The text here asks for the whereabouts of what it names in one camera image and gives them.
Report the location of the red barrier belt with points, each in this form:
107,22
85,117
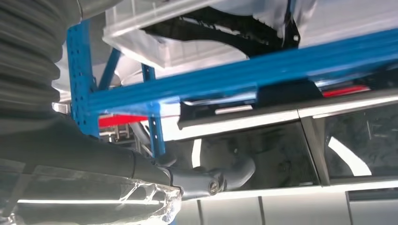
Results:
124,121

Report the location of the white car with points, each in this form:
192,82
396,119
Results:
280,211

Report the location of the blue metal shelf rack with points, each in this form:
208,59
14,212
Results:
217,77

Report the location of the white plastic crate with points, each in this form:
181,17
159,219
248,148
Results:
342,21
186,52

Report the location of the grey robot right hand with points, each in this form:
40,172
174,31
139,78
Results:
77,161

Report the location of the black curved trim part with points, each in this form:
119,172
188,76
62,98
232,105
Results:
217,34

